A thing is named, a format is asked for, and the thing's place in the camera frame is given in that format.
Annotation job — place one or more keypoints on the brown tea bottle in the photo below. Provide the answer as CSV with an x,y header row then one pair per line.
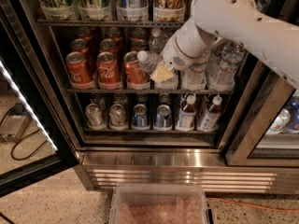
x,y
210,114
186,114

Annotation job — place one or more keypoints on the open fridge glass door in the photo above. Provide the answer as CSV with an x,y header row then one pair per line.
x,y
39,147

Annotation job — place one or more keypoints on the stainless steel fridge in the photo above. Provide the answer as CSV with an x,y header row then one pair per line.
x,y
236,157

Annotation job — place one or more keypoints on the left brown tea bottle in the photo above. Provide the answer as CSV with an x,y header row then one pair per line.
x,y
186,114

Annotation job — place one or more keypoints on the silver can bottom left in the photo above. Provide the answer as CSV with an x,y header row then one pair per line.
x,y
94,115

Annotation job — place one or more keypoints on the right brown tea bottle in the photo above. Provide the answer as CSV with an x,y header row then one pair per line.
x,y
210,114

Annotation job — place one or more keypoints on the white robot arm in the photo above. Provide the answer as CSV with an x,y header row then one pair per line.
x,y
274,42

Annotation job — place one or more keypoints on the second row right cola can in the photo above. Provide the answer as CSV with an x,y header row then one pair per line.
x,y
137,45

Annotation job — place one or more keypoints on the front left cola can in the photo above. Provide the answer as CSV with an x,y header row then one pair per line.
x,y
79,70

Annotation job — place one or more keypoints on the second row left cola can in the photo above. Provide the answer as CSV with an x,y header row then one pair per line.
x,y
81,45

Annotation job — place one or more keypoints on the water bottle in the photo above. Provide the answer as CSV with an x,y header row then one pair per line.
x,y
223,64
158,39
148,61
194,78

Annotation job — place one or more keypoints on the green tall can top left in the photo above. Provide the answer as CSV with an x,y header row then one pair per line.
x,y
57,9

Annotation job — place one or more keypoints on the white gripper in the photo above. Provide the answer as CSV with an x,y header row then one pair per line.
x,y
172,55

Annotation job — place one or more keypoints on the front right cola can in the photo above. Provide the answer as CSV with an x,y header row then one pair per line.
x,y
137,79

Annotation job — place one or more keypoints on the second row middle cola can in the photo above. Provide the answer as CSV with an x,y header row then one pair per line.
x,y
108,45

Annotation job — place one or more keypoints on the front middle cola can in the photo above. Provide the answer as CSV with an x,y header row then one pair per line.
x,y
108,71

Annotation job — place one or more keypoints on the second row cola can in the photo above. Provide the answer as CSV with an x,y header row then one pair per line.
x,y
81,45
137,45
108,45

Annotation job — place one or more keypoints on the green tall can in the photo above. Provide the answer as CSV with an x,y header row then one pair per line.
x,y
94,10
57,9

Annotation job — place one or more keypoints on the silver blue tall can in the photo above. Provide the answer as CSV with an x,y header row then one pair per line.
x,y
132,10

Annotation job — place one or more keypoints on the clear plastic storage bin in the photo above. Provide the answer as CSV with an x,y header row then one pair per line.
x,y
158,204

